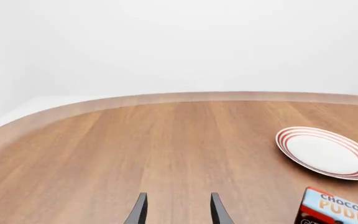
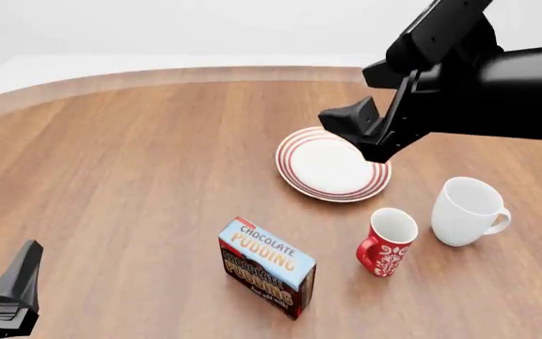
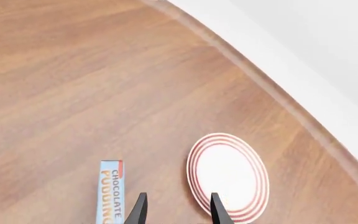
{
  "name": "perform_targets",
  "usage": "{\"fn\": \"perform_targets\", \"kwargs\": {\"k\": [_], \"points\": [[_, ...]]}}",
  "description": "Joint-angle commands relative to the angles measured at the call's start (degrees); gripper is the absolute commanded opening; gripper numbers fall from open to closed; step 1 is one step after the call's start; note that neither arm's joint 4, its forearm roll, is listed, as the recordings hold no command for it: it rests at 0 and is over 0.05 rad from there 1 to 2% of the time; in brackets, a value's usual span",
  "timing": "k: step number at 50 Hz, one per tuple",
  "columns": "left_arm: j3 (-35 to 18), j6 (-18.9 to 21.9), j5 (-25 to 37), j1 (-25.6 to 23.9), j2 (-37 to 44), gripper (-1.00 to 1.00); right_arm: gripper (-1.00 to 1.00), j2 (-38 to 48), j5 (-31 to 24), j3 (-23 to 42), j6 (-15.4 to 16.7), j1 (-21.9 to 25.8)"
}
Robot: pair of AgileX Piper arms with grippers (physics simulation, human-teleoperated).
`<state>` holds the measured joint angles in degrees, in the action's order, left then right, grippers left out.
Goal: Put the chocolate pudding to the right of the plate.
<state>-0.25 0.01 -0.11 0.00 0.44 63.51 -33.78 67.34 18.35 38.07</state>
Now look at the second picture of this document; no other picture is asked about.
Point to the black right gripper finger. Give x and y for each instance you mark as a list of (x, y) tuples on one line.
[(384, 74), (348, 120)]

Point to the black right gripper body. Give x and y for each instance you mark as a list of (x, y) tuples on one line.
[(400, 120)]

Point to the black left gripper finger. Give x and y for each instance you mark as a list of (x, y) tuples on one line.
[(19, 282)]

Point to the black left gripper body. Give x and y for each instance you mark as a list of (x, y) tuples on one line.
[(3, 323)]

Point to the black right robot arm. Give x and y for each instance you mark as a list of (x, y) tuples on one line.
[(511, 92)]

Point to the white plate with red rings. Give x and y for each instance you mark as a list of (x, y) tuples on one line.
[(332, 169)]

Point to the chocolate pudding box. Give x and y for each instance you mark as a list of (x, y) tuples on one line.
[(264, 268)]

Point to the white mug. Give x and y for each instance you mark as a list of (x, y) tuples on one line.
[(464, 215)]

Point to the red patterned mug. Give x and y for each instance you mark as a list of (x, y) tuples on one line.
[(386, 243)]

